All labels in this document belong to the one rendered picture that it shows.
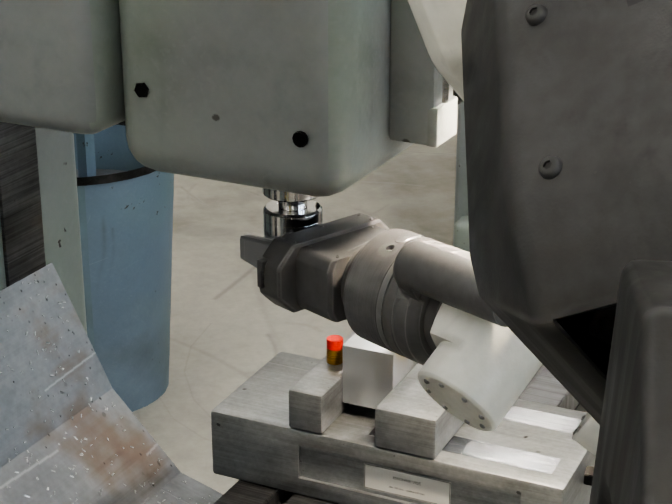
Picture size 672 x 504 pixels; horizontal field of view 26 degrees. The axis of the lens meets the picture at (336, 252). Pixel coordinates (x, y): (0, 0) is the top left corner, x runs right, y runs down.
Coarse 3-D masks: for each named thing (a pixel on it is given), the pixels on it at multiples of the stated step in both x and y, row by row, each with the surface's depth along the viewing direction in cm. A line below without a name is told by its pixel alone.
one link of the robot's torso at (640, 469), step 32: (640, 288) 36; (640, 320) 33; (640, 352) 33; (608, 384) 44; (640, 384) 32; (608, 416) 43; (640, 416) 32; (608, 448) 42; (640, 448) 31; (608, 480) 41; (640, 480) 31
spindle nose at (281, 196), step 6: (264, 192) 114; (270, 192) 114; (276, 192) 113; (282, 192) 113; (288, 192) 113; (270, 198) 114; (276, 198) 113; (282, 198) 113; (288, 198) 113; (294, 198) 113; (300, 198) 113; (306, 198) 113; (312, 198) 114
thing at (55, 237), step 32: (0, 128) 139; (32, 128) 144; (0, 160) 140; (32, 160) 144; (64, 160) 150; (0, 192) 141; (32, 192) 145; (64, 192) 151; (0, 224) 142; (32, 224) 146; (64, 224) 152; (0, 256) 143; (32, 256) 147; (64, 256) 153; (0, 288) 144
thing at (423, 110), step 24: (408, 24) 104; (408, 48) 105; (408, 72) 105; (432, 72) 104; (408, 96) 106; (432, 96) 105; (408, 120) 106; (432, 120) 106; (456, 120) 109; (432, 144) 106
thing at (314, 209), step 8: (272, 200) 117; (312, 200) 117; (264, 208) 116; (272, 208) 115; (280, 208) 115; (304, 208) 115; (312, 208) 115; (320, 208) 115; (264, 216) 115; (272, 216) 114; (280, 216) 114; (288, 216) 114; (296, 216) 114; (304, 216) 114; (312, 216) 114; (320, 216) 115; (272, 224) 114; (280, 224) 114; (288, 224) 114; (296, 224) 114; (304, 224) 114; (312, 224) 114
